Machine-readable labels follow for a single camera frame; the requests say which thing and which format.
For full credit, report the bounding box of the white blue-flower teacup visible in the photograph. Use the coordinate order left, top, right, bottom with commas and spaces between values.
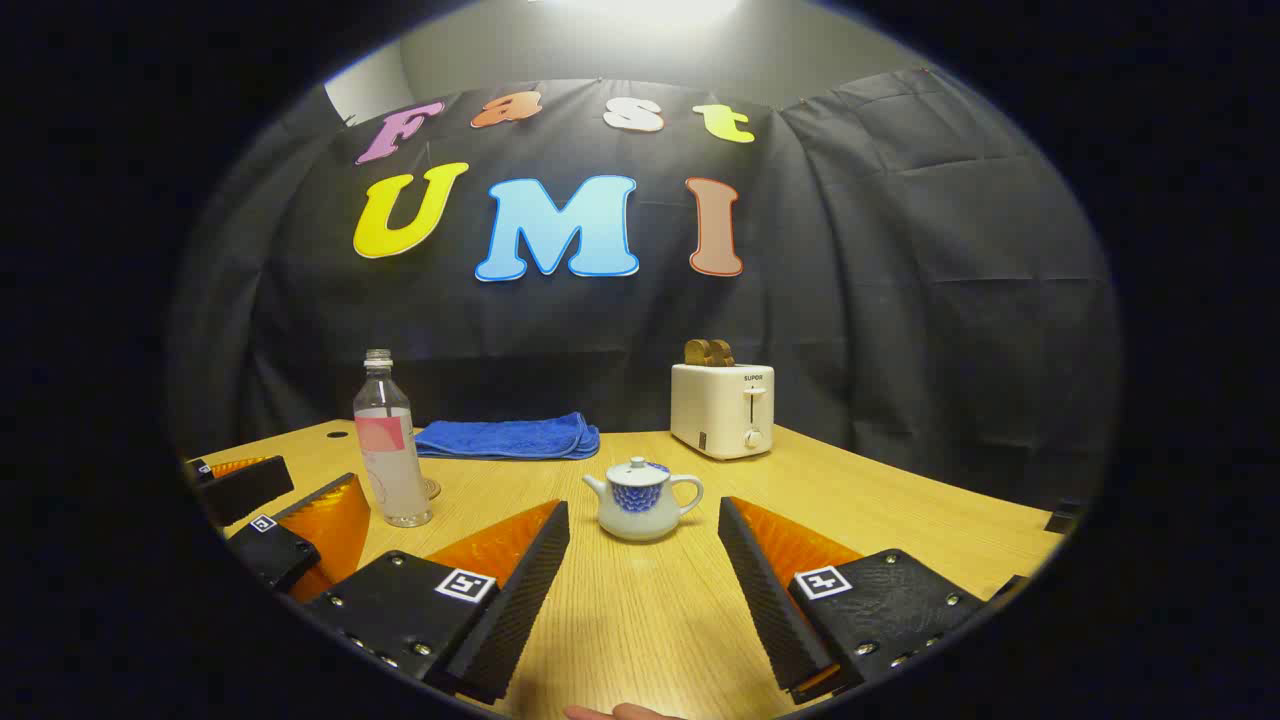
583, 470, 704, 543

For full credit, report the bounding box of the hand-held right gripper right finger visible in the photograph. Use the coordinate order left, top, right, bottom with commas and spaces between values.
717, 495, 991, 706

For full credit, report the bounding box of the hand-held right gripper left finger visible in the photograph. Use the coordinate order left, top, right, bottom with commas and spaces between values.
300, 498, 571, 706

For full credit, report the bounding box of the clear plastic water bottle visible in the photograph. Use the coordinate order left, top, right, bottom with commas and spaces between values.
352, 349, 434, 529

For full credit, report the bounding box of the folded blue towel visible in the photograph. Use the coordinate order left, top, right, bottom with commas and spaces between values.
415, 411, 601, 462

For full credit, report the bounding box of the white toaster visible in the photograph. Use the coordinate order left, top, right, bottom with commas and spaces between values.
670, 362, 776, 462

